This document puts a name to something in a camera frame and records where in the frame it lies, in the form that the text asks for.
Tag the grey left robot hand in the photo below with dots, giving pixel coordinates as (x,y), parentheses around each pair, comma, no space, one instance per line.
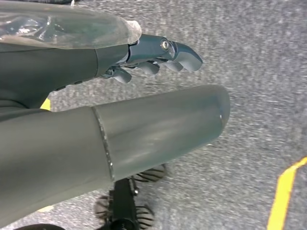
(96,143)

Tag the yellow floor tape strip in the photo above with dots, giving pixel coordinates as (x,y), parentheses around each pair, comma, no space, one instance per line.
(283,193)

